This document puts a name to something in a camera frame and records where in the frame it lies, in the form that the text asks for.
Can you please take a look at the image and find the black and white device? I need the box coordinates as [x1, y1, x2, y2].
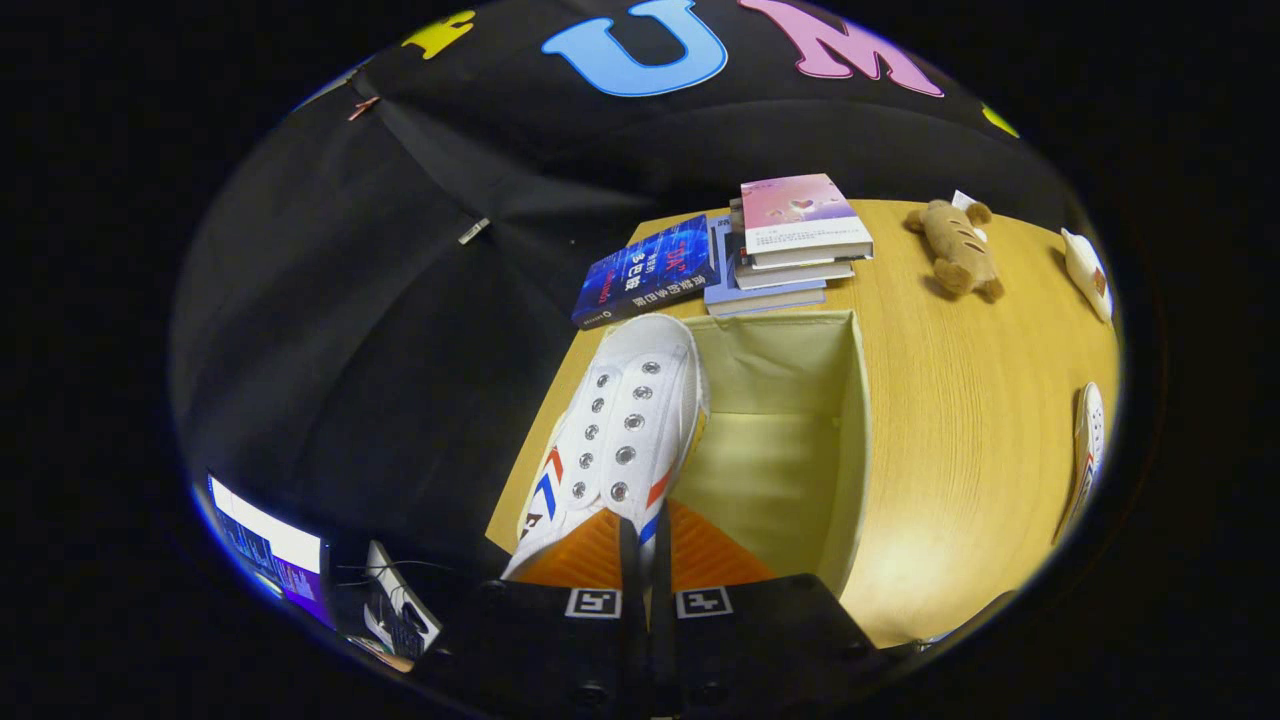
[358, 540, 443, 661]

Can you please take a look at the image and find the beige fabric storage box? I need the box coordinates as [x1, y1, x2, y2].
[660, 308, 873, 599]

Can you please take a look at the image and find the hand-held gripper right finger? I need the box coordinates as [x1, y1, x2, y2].
[650, 500, 901, 720]

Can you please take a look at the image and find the lavender book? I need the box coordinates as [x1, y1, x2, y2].
[703, 215, 828, 319]

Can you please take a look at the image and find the dark blue book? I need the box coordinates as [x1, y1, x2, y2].
[571, 214, 721, 331]

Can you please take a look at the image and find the white object with red label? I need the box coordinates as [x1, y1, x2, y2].
[1062, 228, 1113, 323]

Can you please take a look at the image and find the brown plush toy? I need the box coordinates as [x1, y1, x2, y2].
[905, 190, 1006, 303]

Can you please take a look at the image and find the grey book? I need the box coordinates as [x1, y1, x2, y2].
[728, 198, 857, 292]

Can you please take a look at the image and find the white striped canvas shoe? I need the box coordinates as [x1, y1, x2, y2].
[1055, 382, 1107, 541]
[500, 313, 711, 581]

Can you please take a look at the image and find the computer monitor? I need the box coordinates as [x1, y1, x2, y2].
[207, 473, 331, 626]

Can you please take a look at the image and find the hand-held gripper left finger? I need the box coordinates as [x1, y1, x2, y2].
[420, 508, 649, 720]

